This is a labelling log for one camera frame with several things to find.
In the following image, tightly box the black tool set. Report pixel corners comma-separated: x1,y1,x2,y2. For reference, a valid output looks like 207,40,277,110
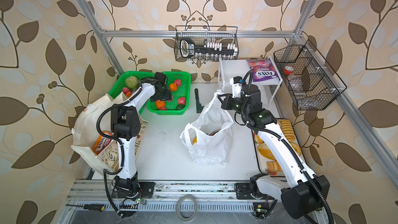
176,37,239,59

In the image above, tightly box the plastic bottle red cap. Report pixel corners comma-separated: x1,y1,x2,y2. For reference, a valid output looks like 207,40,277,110
284,65,303,92

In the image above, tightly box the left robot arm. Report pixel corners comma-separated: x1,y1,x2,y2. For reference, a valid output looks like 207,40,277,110
96,72,172,198

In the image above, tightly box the dark green avocado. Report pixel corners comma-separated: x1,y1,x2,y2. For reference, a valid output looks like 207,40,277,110
175,104,185,111

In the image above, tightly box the white plastic bag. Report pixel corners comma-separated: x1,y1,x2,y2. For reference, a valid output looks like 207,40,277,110
180,89,234,167

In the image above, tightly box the white two-tier shelf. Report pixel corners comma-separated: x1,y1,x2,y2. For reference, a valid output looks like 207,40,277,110
218,56,283,108

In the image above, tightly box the tape roll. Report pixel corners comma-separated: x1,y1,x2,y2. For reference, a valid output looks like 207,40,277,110
175,195,199,222

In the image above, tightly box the cream floral tote bag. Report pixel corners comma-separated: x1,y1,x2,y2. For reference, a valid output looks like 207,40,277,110
70,92,150,176

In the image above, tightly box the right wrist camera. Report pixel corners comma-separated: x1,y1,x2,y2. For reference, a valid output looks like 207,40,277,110
230,76,243,98

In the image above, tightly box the right green fruit basket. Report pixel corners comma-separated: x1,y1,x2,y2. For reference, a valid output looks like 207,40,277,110
147,72,191,115

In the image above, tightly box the left green vegetable basket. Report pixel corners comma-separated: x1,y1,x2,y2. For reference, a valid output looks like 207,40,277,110
108,71,154,115

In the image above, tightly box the pink red apple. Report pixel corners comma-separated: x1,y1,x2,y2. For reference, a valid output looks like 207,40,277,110
177,97,187,105

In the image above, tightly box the yellow handled screwdriver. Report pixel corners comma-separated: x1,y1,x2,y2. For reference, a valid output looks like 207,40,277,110
65,204,105,212

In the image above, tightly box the bread tray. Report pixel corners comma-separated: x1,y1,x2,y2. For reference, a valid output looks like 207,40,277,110
252,118,304,178

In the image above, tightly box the back black wire basket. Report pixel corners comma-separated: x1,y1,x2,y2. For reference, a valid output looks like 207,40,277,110
174,24,239,62

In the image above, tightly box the purple Fox's candy bag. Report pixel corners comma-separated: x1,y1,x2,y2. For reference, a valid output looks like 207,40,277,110
247,59,278,83

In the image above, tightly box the right black wire basket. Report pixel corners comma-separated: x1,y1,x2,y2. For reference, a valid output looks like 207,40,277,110
273,40,347,111

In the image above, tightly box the dark green pipe wrench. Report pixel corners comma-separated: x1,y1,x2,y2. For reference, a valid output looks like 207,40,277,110
194,88,204,114

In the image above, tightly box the black wire basket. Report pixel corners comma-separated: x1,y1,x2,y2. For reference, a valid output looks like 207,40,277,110
174,24,239,62
273,40,347,111

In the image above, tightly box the green cabbage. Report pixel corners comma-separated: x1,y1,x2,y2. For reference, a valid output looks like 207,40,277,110
125,76,140,91

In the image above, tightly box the orange snack bag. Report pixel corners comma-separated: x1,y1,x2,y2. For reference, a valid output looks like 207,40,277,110
92,135,118,155

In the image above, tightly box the orange fruit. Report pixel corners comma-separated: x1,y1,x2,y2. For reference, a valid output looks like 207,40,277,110
155,100,165,110

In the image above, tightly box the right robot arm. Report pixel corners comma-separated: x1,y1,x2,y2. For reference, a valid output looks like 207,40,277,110
218,71,335,224

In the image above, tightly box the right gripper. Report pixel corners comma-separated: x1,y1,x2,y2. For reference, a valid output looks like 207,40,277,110
218,93,249,117

